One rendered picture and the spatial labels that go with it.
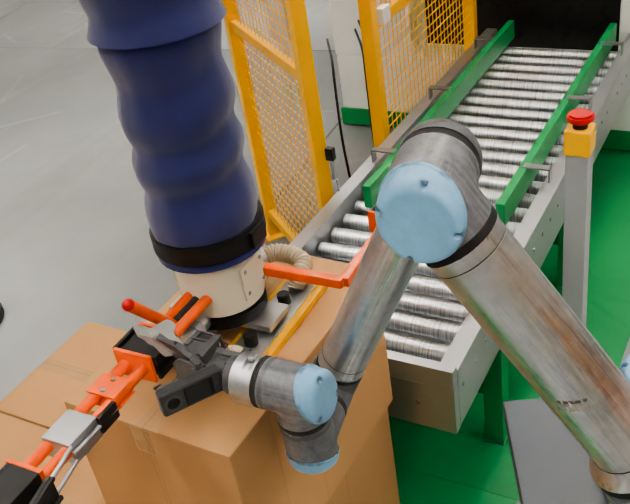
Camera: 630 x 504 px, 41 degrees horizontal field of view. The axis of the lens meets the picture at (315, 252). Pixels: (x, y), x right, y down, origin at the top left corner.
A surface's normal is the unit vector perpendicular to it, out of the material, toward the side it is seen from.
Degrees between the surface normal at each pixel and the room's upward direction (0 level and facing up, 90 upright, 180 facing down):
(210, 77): 78
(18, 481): 0
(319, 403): 85
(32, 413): 0
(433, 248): 86
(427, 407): 90
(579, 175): 90
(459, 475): 0
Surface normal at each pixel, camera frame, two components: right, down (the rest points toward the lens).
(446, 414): -0.47, 0.54
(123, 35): -0.31, 0.18
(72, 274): -0.14, -0.83
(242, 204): 0.76, 0.24
